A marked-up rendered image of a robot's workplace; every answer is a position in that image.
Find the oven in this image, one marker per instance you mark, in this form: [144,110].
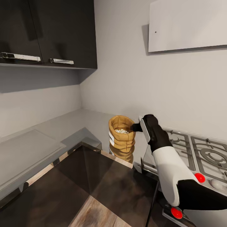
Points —
[164,214]

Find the burner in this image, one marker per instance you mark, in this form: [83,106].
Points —
[206,158]

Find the cabinet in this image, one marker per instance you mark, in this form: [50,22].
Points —
[48,34]

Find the drop in sink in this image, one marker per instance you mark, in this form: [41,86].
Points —
[22,153]

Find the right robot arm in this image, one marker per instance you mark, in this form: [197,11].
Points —
[203,206]

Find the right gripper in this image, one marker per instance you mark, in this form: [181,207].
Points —
[136,128]

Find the range hood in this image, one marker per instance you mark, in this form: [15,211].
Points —
[182,24]

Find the popcorn bag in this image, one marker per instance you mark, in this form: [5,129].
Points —
[121,141]

